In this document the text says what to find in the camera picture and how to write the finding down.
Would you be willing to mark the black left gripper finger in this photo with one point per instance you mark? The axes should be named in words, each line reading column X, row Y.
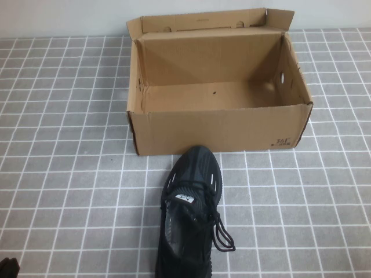
column 13, row 269
column 3, row 269

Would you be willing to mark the black knit sneaker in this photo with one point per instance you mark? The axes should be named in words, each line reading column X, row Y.
column 200, row 168

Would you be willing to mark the brown cardboard shoe box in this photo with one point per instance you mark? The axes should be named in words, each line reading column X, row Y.
column 217, row 130

